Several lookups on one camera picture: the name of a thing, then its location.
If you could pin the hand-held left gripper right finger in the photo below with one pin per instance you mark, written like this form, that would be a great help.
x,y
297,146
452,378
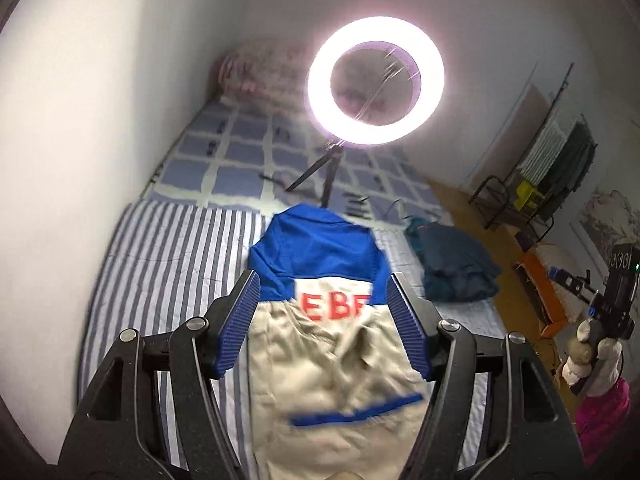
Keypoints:
x,y
407,320

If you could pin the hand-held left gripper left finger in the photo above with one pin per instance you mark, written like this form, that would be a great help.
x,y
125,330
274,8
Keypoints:
x,y
235,325

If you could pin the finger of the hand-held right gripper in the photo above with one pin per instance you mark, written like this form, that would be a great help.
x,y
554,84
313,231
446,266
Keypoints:
x,y
570,280

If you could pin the beige and blue jacket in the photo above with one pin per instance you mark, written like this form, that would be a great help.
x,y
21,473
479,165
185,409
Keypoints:
x,y
320,360

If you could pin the person's right forearm pink sleeve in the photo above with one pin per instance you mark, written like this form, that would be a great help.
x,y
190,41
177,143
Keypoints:
x,y
602,420

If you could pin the dark teal clothes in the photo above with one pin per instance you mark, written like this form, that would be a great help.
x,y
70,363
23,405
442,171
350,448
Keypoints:
x,y
455,265

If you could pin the person's right hand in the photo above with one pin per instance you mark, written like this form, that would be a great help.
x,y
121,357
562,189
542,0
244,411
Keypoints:
x,y
580,350

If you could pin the orange box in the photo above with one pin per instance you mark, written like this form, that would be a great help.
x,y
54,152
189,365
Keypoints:
x,y
537,280

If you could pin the blue striped bed sheet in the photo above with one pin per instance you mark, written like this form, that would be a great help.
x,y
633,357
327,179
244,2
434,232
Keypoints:
x,y
170,260

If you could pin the yellow box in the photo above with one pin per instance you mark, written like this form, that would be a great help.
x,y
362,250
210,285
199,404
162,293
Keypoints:
x,y
527,195

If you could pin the dark hanging cloth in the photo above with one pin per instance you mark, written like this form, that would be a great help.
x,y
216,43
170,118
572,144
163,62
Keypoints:
x,y
572,170

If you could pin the black metal rack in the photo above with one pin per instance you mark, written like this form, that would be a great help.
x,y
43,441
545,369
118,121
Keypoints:
x,y
492,195

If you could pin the white radiator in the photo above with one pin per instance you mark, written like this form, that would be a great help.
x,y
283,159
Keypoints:
x,y
542,147

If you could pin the black tripod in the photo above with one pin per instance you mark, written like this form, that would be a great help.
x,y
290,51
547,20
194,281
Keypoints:
x,y
327,170

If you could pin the blue checked bed sheet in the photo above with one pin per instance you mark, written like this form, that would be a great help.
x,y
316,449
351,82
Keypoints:
x,y
235,150

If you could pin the pink floral pillow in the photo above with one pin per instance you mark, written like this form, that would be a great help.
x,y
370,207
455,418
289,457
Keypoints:
x,y
255,65

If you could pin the wall poster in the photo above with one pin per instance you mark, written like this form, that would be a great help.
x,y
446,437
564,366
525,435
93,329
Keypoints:
x,y
607,215

